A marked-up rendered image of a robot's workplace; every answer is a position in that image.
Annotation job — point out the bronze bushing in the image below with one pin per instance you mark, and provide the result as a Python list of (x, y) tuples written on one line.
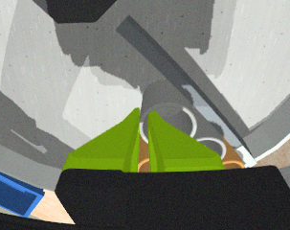
[(231, 157), (143, 156)]

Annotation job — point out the blue tray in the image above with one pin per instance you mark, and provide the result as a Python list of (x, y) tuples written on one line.
[(17, 199)]

